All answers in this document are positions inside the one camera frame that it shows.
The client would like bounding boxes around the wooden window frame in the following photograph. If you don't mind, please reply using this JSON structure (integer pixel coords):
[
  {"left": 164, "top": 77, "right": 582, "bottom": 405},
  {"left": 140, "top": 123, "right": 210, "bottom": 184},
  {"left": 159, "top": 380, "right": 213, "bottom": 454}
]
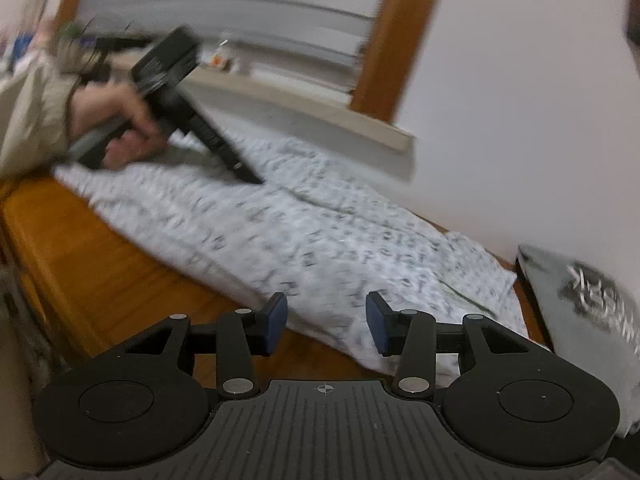
[{"left": 52, "top": 0, "right": 451, "bottom": 123}]

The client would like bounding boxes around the small bottle orange label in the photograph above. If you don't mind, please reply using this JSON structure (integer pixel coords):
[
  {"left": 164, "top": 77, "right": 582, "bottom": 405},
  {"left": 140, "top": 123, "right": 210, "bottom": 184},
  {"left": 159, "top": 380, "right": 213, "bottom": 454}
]
[{"left": 212, "top": 35, "right": 236, "bottom": 71}]

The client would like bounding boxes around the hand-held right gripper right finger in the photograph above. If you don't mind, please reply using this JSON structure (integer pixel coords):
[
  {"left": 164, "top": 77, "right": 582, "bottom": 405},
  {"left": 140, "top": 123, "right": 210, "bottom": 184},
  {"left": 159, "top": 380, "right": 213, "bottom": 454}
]
[{"left": 365, "top": 290, "right": 552, "bottom": 398}]

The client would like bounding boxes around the beige window sill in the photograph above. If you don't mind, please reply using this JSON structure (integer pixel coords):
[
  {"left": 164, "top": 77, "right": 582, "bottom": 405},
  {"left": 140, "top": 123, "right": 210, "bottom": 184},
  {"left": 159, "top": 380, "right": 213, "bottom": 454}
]
[{"left": 187, "top": 67, "right": 418, "bottom": 151}]

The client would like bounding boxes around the person's left forearm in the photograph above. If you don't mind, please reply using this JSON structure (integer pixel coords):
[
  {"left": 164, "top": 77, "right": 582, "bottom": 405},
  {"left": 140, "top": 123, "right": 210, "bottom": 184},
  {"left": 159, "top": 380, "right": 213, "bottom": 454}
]
[{"left": 0, "top": 17, "right": 76, "bottom": 176}]

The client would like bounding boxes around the grey printed cloth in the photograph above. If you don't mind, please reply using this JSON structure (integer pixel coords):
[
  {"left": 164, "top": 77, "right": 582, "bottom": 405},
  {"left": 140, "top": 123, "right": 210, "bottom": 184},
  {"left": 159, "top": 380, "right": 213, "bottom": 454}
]
[{"left": 515, "top": 244, "right": 640, "bottom": 441}]

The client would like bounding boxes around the green plant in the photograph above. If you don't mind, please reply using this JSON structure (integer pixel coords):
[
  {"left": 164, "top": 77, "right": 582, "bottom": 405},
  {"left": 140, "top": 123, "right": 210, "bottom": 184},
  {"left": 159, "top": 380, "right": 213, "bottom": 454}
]
[{"left": 55, "top": 17, "right": 103, "bottom": 43}]

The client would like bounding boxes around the black device on stand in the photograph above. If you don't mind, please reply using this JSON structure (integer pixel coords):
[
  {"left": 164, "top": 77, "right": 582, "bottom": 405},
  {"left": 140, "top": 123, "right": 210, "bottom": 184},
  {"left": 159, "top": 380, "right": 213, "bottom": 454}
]
[{"left": 75, "top": 34, "right": 153, "bottom": 85}]

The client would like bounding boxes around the white patterned shirt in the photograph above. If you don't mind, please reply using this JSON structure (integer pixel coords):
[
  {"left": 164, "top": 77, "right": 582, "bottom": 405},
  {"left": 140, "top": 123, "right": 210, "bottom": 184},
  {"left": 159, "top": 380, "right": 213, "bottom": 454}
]
[{"left": 52, "top": 132, "right": 533, "bottom": 376}]

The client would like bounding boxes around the person's left hand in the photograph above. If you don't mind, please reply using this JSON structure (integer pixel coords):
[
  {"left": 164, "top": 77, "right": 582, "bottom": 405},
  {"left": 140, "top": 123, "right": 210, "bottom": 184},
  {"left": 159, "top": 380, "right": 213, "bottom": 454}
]
[{"left": 66, "top": 79, "right": 168, "bottom": 171}]

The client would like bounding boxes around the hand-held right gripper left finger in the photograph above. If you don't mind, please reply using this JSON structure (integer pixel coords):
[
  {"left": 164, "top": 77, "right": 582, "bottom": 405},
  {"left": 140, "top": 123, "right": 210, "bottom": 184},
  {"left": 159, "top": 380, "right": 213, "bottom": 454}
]
[{"left": 121, "top": 291, "right": 289, "bottom": 397}]

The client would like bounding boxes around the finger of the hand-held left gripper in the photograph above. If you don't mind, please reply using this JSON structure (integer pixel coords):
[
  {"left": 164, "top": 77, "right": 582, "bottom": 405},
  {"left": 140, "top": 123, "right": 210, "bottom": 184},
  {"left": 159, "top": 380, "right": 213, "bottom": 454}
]
[{"left": 190, "top": 106, "right": 265, "bottom": 186}]

